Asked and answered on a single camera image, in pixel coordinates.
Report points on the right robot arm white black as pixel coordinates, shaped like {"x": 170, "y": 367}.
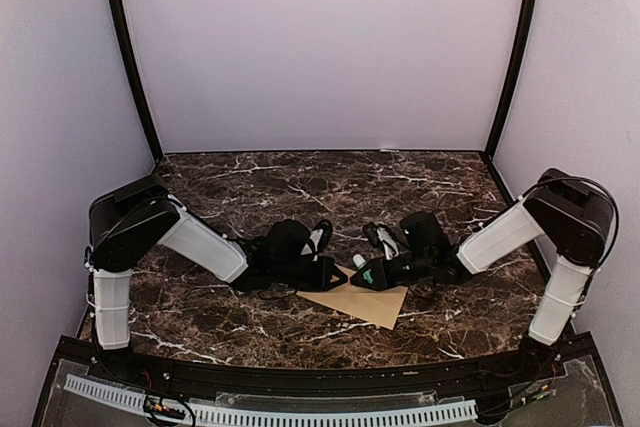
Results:
{"x": 575, "y": 218}

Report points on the black front table rail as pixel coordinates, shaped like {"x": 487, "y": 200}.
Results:
{"x": 484, "y": 376}

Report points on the green white glue stick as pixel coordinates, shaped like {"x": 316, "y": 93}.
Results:
{"x": 360, "y": 263}

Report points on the white slotted cable duct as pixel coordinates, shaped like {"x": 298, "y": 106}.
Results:
{"x": 251, "y": 410}

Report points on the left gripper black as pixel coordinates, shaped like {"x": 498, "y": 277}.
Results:
{"x": 327, "y": 266}

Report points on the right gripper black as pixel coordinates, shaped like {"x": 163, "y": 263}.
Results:
{"x": 382, "y": 279}

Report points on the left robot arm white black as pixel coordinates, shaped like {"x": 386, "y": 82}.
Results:
{"x": 129, "y": 222}

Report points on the brown paper envelope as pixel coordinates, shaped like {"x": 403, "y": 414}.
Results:
{"x": 378, "y": 308}

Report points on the black frame post left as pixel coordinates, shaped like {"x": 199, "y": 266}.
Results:
{"x": 126, "y": 49}

